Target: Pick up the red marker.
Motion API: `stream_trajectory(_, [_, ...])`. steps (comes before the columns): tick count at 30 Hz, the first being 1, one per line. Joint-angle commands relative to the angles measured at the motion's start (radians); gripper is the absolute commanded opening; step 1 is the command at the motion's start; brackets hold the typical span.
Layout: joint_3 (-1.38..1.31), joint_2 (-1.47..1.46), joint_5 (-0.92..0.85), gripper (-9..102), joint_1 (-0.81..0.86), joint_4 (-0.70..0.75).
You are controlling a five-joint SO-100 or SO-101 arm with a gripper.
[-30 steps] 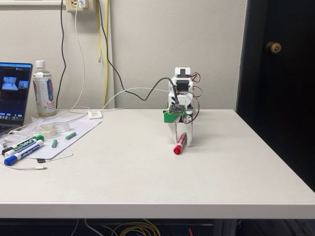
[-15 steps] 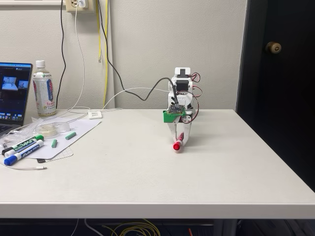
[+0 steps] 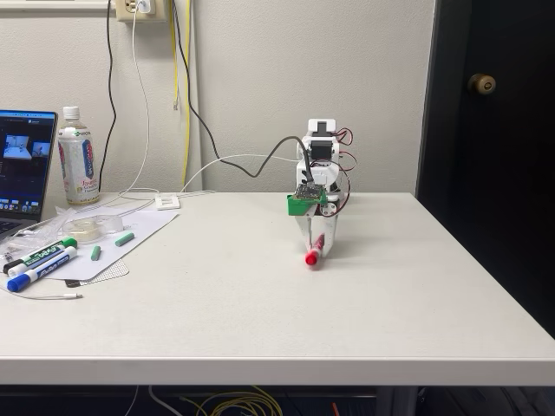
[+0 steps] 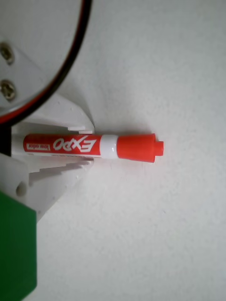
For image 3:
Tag red Expo marker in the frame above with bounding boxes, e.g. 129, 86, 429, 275
303, 232, 326, 268

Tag green Expo marker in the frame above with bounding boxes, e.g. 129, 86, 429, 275
8, 236, 79, 279

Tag blue Expo marker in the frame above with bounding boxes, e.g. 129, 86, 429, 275
6, 246, 79, 293

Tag white adapter box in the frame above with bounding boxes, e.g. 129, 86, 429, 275
154, 193, 181, 211

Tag white paper sheet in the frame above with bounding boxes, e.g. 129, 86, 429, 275
45, 209, 181, 282

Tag black door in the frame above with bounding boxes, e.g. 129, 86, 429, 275
415, 0, 555, 339

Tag brass door knob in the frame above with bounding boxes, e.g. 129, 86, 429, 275
467, 72, 498, 96

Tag grey table leg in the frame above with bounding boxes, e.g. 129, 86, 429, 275
375, 387, 420, 416

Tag clear round lid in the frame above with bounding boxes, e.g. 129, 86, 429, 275
93, 213, 126, 236

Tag white mesh mat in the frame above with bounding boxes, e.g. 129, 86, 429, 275
80, 258, 131, 286

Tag clear dish cream content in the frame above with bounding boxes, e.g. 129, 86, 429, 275
62, 218, 107, 242

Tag plastic drink bottle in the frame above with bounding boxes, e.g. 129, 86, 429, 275
56, 106, 101, 206

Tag clear plastic bags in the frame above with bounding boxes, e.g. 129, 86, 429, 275
0, 205, 83, 261

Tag grey laptop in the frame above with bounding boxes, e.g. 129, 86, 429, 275
0, 108, 60, 242

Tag green camera mount with board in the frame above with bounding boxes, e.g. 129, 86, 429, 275
284, 181, 330, 217

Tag black camera cable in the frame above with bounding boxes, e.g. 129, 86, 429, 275
171, 0, 314, 185

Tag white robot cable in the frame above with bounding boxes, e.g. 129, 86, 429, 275
177, 153, 301, 198

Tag white charger cable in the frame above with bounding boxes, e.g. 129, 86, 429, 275
73, 8, 162, 218

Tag yellow cable bundle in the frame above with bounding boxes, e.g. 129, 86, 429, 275
180, 387, 284, 416

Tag thin black cable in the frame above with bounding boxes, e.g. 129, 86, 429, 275
97, 0, 118, 194

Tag grey cable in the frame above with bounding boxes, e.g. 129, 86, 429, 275
147, 385, 186, 416

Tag white cable with connector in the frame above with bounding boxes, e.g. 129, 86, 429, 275
0, 285, 84, 302

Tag beige wall outlet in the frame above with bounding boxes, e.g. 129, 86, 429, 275
114, 0, 168, 23

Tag white wall rail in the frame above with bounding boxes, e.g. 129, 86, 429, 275
0, 0, 114, 12

